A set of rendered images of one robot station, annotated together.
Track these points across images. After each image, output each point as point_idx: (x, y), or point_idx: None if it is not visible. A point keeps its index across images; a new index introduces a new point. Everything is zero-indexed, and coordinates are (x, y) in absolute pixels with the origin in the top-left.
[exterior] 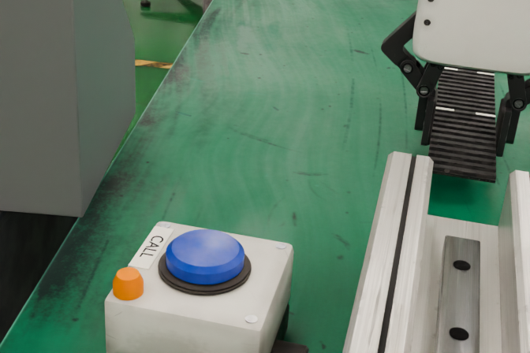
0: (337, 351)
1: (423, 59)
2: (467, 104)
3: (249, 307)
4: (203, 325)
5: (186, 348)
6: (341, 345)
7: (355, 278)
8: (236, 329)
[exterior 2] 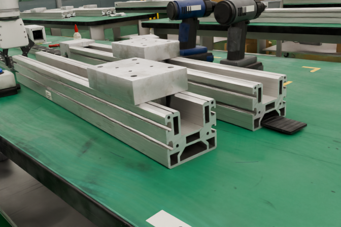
0: (22, 87)
1: (3, 48)
2: (13, 61)
3: (8, 73)
4: (3, 76)
5: (1, 82)
6: (22, 86)
7: (15, 83)
8: (9, 75)
